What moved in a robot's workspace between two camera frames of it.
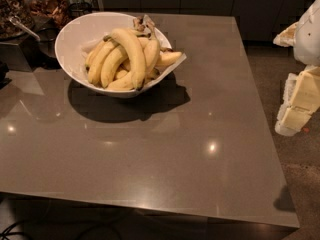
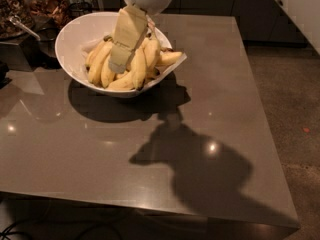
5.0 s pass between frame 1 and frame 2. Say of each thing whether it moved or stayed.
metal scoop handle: stayed
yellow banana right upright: stayed
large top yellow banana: stayed
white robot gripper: moved
